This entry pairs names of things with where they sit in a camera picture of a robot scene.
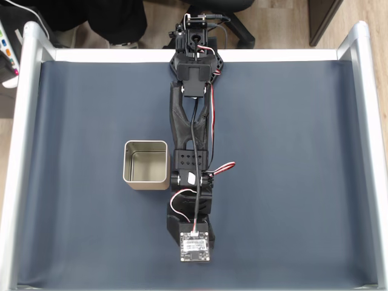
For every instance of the camera circuit board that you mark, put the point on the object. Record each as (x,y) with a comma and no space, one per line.
(194,247)

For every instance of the dark cabinet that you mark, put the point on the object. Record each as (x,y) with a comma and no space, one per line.
(321,18)

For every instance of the aluminium table frame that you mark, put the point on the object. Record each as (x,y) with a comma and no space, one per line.
(27,91)

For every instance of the blue-grey table mat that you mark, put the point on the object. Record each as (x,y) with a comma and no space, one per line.
(272,182)

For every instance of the white device with coloured buttons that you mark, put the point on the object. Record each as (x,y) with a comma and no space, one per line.
(7,51)

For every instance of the square metal tin container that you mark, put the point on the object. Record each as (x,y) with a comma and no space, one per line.
(145,160)

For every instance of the person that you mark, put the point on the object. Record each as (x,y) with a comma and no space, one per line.
(91,15)

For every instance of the black office chair base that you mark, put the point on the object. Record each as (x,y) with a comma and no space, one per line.
(242,33)

